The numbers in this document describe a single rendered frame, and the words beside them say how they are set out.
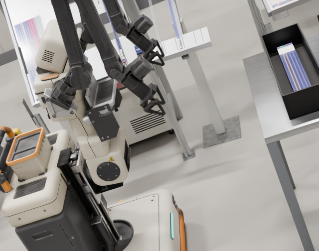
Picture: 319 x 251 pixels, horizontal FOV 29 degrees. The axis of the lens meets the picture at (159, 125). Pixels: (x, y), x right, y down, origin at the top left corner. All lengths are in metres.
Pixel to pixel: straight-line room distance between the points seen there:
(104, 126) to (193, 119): 1.76
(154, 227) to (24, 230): 0.64
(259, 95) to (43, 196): 1.00
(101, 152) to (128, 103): 1.39
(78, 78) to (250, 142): 1.73
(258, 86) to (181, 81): 2.15
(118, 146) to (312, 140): 1.37
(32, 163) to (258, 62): 1.11
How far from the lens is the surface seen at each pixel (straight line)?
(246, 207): 3.38
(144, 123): 4.12
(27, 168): 2.78
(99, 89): 2.70
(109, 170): 2.73
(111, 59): 2.31
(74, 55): 2.33
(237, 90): 4.42
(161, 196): 3.22
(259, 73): 2.82
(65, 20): 2.28
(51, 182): 2.71
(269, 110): 2.53
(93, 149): 2.68
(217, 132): 3.99
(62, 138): 3.00
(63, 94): 2.39
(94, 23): 2.27
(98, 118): 2.57
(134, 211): 3.21
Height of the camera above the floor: 2.12
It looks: 29 degrees down
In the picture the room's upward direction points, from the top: 25 degrees counter-clockwise
